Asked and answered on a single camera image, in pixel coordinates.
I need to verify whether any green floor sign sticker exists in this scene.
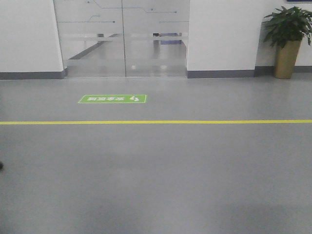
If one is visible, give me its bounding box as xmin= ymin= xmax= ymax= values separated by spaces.
xmin=78 ymin=94 xmax=148 ymax=104

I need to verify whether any yellow floor tape line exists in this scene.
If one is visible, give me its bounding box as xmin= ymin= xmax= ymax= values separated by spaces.
xmin=0 ymin=119 xmax=312 ymax=125

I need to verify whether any right frosted glass door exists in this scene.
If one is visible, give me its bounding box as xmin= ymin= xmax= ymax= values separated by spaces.
xmin=122 ymin=0 xmax=190 ymax=77

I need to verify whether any frosted glass door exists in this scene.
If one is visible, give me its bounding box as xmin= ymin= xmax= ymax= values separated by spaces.
xmin=122 ymin=0 xmax=190 ymax=77
xmin=54 ymin=0 xmax=125 ymax=77

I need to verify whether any left frosted glass door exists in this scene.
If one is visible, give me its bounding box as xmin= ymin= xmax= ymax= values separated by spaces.
xmin=54 ymin=0 xmax=125 ymax=77

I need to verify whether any gold tall planter pot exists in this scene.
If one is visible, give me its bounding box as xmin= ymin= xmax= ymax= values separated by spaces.
xmin=273 ymin=40 xmax=302 ymax=79

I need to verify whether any green potted plant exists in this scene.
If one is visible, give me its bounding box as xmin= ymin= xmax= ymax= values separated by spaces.
xmin=263 ymin=6 xmax=312 ymax=48

